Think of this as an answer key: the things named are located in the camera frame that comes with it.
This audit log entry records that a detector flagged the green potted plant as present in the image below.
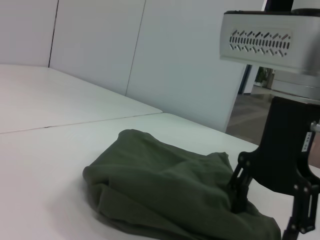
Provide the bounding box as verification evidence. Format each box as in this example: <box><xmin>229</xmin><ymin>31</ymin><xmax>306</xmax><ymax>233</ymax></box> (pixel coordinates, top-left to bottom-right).
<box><xmin>254</xmin><ymin>66</ymin><xmax>275</xmax><ymax>89</ymax></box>

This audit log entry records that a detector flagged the small silver right gripper connector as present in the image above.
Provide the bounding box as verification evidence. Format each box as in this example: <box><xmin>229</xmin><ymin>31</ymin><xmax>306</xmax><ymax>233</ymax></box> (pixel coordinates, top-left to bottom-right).
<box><xmin>309</xmin><ymin>119</ymin><xmax>320</xmax><ymax>134</ymax></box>

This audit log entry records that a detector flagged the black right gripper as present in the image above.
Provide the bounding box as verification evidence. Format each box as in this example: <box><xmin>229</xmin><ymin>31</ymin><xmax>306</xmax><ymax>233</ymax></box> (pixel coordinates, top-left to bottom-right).
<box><xmin>225</xmin><ymin>95</ymin><xmax>320</xmax><ymax>240</ymax></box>

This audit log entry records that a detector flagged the dark green printed T-shirt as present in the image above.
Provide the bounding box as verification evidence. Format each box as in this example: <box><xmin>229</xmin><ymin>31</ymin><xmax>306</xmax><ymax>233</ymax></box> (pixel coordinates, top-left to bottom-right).
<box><xmin>82</xmin><ymin>128</ymin><xmax>282</xmax><ymax>240</ymax></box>

